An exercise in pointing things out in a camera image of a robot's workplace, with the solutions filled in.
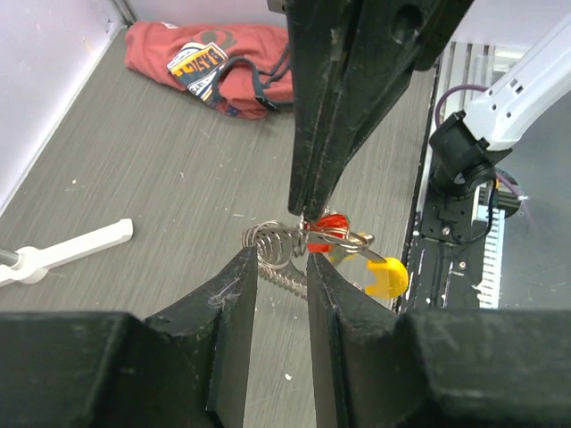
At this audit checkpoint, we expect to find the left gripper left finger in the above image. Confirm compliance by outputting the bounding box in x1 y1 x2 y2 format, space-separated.
1 248 258 427

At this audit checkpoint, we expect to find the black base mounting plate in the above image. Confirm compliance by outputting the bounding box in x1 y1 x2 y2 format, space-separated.
399 57 492 313

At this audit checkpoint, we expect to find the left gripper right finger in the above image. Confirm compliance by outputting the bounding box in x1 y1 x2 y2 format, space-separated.
307 254 570 427

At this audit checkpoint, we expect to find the slotted cable duct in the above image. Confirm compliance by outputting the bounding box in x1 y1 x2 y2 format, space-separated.
473 209 506 309

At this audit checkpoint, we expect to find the folded maroon t-shirt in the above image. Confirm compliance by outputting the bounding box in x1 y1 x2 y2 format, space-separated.
124 21 294 119

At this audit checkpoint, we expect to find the metal clothes rack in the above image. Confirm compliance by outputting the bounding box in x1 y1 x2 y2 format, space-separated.
1 218 134 286

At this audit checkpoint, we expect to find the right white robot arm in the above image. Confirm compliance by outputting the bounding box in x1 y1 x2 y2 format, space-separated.
285 1 570 222

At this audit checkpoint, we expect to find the large keyring with yellow handle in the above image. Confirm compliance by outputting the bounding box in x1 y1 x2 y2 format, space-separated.
240 213 410 300

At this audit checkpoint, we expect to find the red key tag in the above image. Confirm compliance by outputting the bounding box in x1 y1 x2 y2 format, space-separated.
304 213 350 253

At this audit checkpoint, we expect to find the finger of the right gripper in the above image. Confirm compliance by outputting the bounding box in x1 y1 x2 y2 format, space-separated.
308 1 471 221
286 1 361 218

